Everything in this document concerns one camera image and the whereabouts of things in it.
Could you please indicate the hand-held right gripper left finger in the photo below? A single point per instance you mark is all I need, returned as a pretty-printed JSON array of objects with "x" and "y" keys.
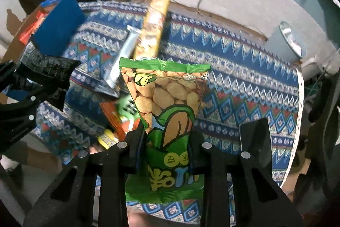
[{"x": 134, "y": 150}]

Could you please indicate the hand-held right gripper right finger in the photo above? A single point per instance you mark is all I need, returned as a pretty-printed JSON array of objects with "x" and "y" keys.
[{"x": 195, "y": 155}]

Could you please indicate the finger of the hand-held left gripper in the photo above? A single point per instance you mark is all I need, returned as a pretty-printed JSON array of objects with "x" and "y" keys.
[
  {"x": 33, "y": 104},
  {"x": 12, "y": 72}
]

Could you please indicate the black snack packet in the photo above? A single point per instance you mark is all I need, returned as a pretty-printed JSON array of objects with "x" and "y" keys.
[{"x": 45, "y": 67}]

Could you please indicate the green peanut packet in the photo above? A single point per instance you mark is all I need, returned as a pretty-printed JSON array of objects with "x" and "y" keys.
[{"x": 164, "y": 99}]

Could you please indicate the blue cardboard box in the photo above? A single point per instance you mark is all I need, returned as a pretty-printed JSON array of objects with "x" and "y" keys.
[{"x": 61, "y": 22}]

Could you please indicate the yellow printed snack packet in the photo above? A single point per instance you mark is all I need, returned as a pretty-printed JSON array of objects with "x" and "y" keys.
[{"x": 107, "y": 138}]

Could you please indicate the orange and green snack packet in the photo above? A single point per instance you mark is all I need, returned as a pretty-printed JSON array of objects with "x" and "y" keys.
[{"x": 113, "y": 116}]

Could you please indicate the blue patterned cloth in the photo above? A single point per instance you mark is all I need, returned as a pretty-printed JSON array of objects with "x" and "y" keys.
[{"x": 239, "y": 78}]

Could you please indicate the silver snack packet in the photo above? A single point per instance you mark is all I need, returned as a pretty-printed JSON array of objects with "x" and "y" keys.
[{"x": 122, "y": 59}]

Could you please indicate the long yellow snack packet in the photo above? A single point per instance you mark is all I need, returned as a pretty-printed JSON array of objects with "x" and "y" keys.
[{"x": 151, "y": 30}]

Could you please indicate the light blue trash bin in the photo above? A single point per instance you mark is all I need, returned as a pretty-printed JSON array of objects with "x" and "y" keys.
[{"x": 279, "y": 43}]

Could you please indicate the white pipe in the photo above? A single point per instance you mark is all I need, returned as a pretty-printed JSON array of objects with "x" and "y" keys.
[{"x": 313, "y": 63}]

